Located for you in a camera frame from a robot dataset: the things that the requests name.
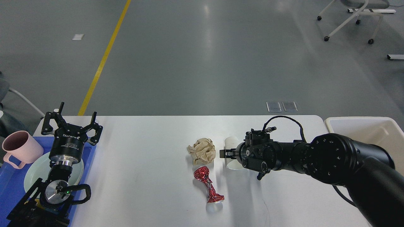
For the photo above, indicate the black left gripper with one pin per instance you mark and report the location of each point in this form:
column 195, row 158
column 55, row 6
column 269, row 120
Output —
column 68, row 143

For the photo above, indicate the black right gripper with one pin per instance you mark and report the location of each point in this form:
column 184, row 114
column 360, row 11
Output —
column 238, row 153

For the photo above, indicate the white paper cup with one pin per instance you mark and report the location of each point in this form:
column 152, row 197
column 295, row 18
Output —
column 229, row 143

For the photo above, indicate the brown paper ball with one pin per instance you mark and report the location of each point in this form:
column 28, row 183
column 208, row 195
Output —
column 203, row 151

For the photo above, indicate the crushed red can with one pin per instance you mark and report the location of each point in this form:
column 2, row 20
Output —
column 202, row 174

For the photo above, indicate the light green plate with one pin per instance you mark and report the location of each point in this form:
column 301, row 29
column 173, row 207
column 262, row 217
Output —
column 40, row 169

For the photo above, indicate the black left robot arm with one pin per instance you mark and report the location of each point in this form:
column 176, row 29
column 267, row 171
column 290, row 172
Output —
column 47, row 202

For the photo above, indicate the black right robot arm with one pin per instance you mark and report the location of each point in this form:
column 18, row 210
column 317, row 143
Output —
column 363, row 174

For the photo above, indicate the pink mug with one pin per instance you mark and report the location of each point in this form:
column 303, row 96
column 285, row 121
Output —
column 23, row 147

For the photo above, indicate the left floor outlet cover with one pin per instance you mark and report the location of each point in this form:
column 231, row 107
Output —
column 274, row 107

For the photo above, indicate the floor outlet cover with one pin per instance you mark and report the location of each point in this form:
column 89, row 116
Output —
column 290, row 106
column 274, row 107

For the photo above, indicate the right floor outlet cover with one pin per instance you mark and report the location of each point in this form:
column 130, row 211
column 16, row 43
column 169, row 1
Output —
column 290, row 106

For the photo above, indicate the white plastic bin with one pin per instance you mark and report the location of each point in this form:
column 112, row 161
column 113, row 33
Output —
column 381, row 131

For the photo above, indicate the white floor bar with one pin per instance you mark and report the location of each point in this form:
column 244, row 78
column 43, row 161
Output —
column 395, row 56

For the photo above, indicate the white office chair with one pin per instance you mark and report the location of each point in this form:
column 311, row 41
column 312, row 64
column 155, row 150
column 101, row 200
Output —
column 362, row 7

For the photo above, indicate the grey chair frame left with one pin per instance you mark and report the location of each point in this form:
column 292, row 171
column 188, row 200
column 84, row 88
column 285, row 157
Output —
column 42, row 115

